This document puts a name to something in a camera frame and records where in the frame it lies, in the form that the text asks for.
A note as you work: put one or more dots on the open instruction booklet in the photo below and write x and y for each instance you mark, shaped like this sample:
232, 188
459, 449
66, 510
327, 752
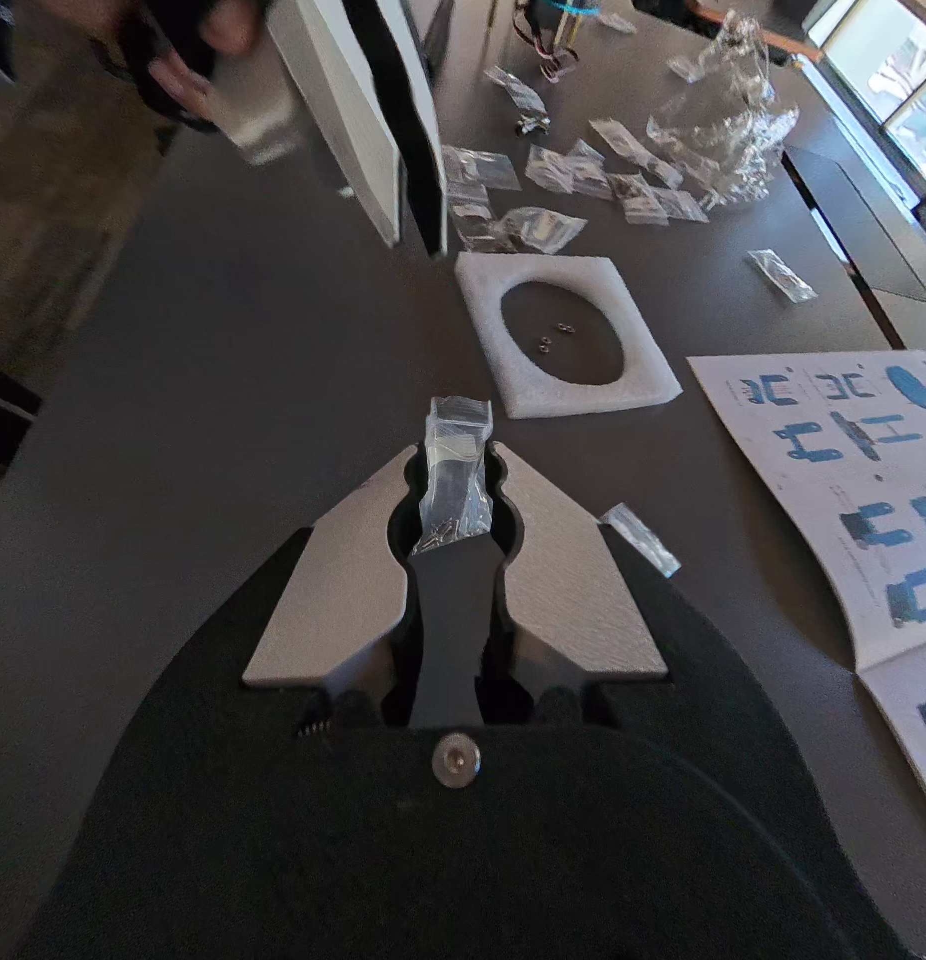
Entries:
807, 450

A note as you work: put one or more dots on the small labelled clear bag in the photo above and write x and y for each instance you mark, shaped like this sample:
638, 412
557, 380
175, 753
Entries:
564, 169

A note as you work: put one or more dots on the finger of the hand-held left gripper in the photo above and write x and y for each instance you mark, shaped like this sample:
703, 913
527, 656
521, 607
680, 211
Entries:
425, 135
343, 112

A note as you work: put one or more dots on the white foam frame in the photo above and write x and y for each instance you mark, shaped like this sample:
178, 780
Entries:
657, 375

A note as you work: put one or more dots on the clear bag of nuts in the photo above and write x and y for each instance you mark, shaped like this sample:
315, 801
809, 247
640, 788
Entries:
481, 166

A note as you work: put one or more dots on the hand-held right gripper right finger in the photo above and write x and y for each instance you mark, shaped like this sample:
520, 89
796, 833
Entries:
575, 600

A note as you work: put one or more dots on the long clear parts bag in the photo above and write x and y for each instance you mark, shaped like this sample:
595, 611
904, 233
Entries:
635, 142

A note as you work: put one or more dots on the person's left hand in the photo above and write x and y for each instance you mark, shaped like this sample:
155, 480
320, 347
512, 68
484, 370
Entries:
230, 22

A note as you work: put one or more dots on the lone clear parts bag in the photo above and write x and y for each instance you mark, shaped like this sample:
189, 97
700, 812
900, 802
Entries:
781, 276

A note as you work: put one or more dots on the blue toy robot arm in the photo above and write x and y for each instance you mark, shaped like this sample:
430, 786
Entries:
560, 30

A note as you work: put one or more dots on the crumpled clear plastic wrap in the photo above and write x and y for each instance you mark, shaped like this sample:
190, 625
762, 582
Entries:
732, 112

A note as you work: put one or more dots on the clear bag of many screws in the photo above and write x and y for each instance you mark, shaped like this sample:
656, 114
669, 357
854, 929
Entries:
643, 199

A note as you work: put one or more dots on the dark desk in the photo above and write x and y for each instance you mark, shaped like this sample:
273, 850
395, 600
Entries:
245, 375

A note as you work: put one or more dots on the puffy clear screw bag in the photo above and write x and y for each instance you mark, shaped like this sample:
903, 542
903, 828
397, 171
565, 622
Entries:
538, 229

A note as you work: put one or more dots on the metal cross wrench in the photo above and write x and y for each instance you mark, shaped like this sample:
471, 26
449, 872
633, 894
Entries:
534, 126

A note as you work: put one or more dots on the flat clear labelled bag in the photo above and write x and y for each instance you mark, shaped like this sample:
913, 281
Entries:
470, 214

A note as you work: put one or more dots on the labelled bag of dark screws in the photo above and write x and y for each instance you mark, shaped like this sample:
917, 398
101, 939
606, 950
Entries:
455, 480

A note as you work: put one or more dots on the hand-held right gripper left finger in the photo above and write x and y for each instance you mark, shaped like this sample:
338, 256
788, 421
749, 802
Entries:
335, 600

